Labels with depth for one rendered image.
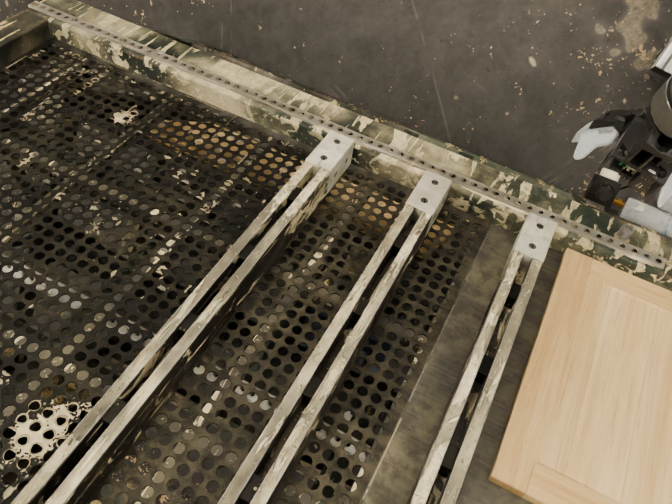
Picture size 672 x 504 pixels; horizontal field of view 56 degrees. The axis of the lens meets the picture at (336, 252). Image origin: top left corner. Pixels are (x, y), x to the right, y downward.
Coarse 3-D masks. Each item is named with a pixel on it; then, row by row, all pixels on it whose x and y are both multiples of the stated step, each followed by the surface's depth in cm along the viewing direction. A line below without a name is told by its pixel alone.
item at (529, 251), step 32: (544, 224) 131; (512, 256) 124; (544, 256) 125; (512, 288) 120; (512, 320) 114; (480, 352) 108; (480, 384) 108; (448, 416) 100; (480, 416) 100; (448, 448) 97; (416, 480) 98; (448, 480) 93
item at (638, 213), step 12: (600, 180) 144; (612, 180) 146; (588, 192) 145; (600, 192) 141; (612, 192) 140; (624, 204) 145; (636, 204) 144; (648, 204) 144; (612, 216) 139; (624, 216) 145; (636, 216) 144; (648, 216) 143; (660, 216) 143; (648, 228) 144; (660, 228) 143
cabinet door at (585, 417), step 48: (576, 288) 128; (624, 288) 130; (576, 336) 120; (624, 336) 122; (528, 384) 112; (576, 384) 113; (624, 384) 114; (528, 432) 105; (576, 432) 107; (624, 432) 108; (528, 480) 100; (576, 480) 101; (624, 480) 102
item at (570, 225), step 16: (64, 16) 163; (96, 32) 160; (112, 32) 161; (144, 48) 158; (176, 64) 155; (208, 80) 153; (224, 80) 153; (256, 96) 151; (288, 112) 148; (304, 112) 149; (336, 128) 146; (368, 144) 144; (384, 144) 145; (400, 160) 142; (416, 160) 142; (448, 176) 140; (464, 176) 141; (480, 192) 138; (496, 192) 139; (528, 208) 137; (560, 224) 134; (576, 224) 135; (608, 240) 133; (640, 256) 131; (656, 256) 132
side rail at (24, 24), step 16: (16, 16) 161; (32, 16) 162; (0, 32) 156; (16, 32) 157; (32, 32) 159; (48, 32) 164; (0, 48) 152; (16, 48) 157; (32, 48) 161; (0, 64) 154
